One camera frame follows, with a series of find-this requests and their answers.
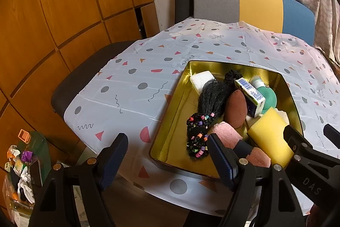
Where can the green waste bin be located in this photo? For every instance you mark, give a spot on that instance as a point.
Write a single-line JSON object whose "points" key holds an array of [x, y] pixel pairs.
{"points": [[39, 144]]}

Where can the grey yellow blue chair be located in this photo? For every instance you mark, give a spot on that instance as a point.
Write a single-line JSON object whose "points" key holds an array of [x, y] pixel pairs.
{"points": [[255, 9]]}

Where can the black scrunchie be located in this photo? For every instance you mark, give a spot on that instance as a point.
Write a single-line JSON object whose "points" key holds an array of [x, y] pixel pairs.
{"points": [[231, 76]]}

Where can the brown egg-shaped sponge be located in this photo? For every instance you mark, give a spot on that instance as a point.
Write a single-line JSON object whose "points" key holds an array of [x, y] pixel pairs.
{"points": [[235, 110]]}

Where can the pink towel with blue band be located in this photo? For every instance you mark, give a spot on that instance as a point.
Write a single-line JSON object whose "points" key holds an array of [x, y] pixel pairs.
{"points": [[225, 131]]}

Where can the black beaded hair piece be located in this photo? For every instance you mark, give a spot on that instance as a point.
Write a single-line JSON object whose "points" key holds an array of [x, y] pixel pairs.
{"points": [[209, 94]]}

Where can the patterned plastic tablecloth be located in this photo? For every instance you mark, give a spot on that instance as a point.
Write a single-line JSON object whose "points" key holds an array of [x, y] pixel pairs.
{"points": [[132, 70]]}

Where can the white soap block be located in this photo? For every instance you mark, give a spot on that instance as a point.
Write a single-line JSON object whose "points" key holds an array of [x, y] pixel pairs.
{"points": [[202, 80]]}

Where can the blue tissue packet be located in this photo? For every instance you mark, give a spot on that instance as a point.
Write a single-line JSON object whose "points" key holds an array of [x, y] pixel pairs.
{"points": [[251, 94]]}

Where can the yellow scouring sponge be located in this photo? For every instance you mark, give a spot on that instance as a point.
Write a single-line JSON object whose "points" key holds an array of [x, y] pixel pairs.
{"points": [[268, 134]]}

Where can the gold tin box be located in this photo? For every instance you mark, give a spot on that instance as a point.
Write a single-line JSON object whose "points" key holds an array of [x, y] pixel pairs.
{"points": [[172, 131]]}

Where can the small orange plastic piece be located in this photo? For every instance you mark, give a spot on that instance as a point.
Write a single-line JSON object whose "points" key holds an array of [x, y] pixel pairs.
{"points": [[23, 135]]}

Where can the green squeeze bottle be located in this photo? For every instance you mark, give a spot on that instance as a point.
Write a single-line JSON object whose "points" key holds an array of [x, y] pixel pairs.
{"points": [[268, 96]]}

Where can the wooden wardrobe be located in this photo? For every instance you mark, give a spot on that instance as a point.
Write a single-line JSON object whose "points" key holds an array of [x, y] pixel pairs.
{"points": [[53, 3]]}

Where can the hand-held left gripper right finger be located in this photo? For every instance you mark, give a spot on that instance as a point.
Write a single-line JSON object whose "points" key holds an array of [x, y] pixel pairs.
{"points": [[221, 159]]}

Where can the black chair seat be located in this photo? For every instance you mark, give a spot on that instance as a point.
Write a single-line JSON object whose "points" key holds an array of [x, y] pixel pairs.
{"points": [[87, 67]]}

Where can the pile of crumpled wrappers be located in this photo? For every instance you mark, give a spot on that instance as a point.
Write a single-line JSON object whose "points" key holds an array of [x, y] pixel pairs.
{"points": [[24, 181]]}

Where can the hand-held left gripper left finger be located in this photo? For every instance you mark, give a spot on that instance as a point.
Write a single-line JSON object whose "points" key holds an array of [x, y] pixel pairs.
{"points": [[111, 163]]}

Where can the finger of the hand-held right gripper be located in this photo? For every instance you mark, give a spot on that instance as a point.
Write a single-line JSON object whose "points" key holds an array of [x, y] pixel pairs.
{"points": [[293, 138], [332, 134]]}

